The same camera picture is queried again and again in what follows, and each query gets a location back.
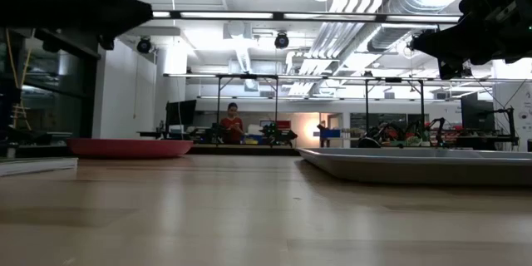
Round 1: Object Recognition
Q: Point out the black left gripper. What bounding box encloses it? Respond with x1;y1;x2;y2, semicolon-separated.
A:
0;0;154;51

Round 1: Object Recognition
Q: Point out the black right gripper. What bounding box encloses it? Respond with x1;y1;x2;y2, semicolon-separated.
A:
409;0;532;81

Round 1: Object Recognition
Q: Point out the pink-red plastic plate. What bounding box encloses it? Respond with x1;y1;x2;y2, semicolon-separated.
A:
66;138;195;160

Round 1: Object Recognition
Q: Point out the grey metal tray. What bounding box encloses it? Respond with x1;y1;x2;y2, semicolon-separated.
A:
296;147;532;187

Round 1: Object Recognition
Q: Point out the black computer monitor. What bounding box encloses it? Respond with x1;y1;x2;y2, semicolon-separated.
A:
165;99;198;129
460;92;496;132

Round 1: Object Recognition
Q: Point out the black metal stand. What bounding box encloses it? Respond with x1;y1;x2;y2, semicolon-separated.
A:
493;106;520;147

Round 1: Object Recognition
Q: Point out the blue storage box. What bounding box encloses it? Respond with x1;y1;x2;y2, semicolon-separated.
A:
318;128;342;140

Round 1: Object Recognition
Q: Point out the overhead LED light bar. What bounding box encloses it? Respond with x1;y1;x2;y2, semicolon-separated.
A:
151;9;462;24

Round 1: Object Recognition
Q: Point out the person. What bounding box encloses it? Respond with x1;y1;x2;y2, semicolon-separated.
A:
219;102;245;145

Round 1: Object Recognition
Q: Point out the black hanging camera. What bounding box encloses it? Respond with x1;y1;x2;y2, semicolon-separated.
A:
273;31;290;50
136;37;153;55

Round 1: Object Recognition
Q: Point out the black background rig frame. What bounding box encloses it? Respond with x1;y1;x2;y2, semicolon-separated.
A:
363;77;426;142
214;73;280;147

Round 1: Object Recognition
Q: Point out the yellow hanging cable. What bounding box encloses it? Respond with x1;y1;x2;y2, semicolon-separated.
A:
4;28;33;131

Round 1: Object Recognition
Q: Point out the black table frame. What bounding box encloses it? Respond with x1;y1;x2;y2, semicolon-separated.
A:
190;144;300;157

